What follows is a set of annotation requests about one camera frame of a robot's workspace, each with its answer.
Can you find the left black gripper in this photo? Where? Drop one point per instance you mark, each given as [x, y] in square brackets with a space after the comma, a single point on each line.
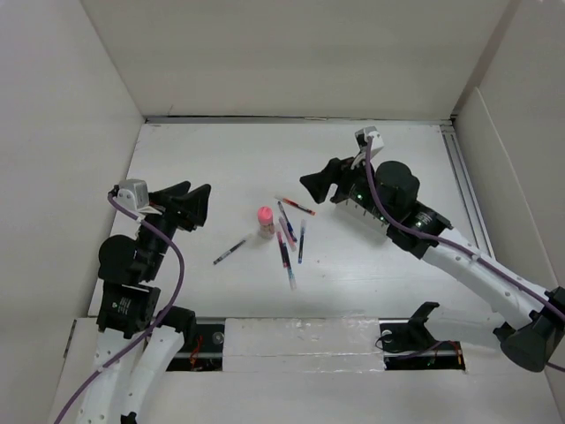
[194, 208]

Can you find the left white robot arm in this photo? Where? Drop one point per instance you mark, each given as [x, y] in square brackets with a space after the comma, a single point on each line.
[136, 340]

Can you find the front black mounting rail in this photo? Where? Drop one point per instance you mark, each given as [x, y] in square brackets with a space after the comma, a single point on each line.
[204, 352]

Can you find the white two-slot desk organizer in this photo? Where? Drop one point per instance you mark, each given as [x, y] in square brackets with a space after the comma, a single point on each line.
[362, 223]

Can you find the back aluminium rail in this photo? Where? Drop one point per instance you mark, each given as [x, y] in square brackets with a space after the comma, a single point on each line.
[158, 120]

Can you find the pink capped small bottle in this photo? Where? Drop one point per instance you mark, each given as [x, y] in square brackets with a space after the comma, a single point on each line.
[265, 218]

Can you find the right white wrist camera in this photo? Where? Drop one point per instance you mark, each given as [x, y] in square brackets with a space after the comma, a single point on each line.
[369, 138]

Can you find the red pink long pen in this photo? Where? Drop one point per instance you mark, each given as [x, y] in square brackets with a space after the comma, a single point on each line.
[286, 261]

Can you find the blue pen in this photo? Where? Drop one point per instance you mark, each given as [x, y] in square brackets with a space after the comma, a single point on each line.
[287, 221]
[301, 241]

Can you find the white foam front block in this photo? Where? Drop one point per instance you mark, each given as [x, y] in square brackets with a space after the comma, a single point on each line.
[332, 345]

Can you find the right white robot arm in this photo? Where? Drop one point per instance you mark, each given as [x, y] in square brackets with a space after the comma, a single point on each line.
[526, 321]

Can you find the aluminium rail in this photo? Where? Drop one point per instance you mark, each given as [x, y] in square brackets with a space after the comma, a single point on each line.
[158, 120]
[466, 190]

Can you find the right aluminium rail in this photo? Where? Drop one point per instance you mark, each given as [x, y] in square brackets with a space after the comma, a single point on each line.
[466, 190]

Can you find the black pen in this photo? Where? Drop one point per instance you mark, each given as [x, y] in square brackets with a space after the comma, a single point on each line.
[230, 251]

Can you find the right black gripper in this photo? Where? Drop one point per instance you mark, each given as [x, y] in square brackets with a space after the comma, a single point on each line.
[338, 171]

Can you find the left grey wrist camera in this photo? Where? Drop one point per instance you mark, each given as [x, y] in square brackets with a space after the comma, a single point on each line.
[132, 194]

